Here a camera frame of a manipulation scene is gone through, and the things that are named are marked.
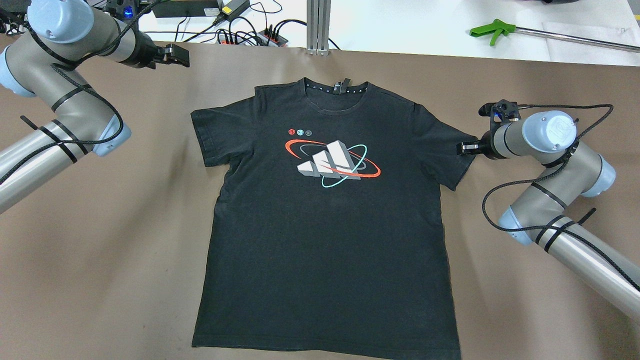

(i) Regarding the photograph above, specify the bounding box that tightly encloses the black power adapter box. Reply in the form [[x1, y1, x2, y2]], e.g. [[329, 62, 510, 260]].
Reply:
[[151, 0, 220, 18]]

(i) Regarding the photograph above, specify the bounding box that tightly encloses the black printed t-shirt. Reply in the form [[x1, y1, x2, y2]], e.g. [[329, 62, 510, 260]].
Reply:
[[190, 78, 474, 360]]

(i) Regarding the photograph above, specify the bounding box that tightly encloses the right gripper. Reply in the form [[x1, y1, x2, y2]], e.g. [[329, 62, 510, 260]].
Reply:
[[456, 131, 506, 160]]

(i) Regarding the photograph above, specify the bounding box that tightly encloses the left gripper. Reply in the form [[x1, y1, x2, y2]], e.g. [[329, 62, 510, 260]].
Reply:
[[131, 32, 190, 69]]

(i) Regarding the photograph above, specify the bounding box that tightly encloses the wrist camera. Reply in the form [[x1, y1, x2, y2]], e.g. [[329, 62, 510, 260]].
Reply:
[[103, 0, 153, 21], [478, 99, 521, 123]]

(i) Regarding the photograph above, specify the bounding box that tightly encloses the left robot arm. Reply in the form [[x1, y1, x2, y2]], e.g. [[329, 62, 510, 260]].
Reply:
[[0, 0, 190, 212]]

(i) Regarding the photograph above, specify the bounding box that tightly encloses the power strip with plugs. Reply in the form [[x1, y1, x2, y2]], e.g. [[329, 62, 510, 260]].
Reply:
[[211, 28, 290, 47]]

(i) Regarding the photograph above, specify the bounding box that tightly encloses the aluminium vertical post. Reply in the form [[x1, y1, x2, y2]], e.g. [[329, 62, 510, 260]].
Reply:
[[306, 0, 332, 57]]

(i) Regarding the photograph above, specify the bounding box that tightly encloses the green handled grabber tool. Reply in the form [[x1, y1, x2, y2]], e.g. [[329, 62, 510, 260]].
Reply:
[[469, 18, 640, 53]]

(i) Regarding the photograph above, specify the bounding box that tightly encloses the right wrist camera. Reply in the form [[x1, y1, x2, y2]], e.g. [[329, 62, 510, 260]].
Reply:
[[478, 99, 521, 123]]

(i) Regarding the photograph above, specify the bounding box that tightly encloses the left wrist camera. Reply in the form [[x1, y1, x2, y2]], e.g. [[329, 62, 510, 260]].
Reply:
[[103, 0, 153, 21]]

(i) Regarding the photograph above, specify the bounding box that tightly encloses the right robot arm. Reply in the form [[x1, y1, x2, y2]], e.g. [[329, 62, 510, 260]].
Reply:
[[457, 104, 640, 322]]

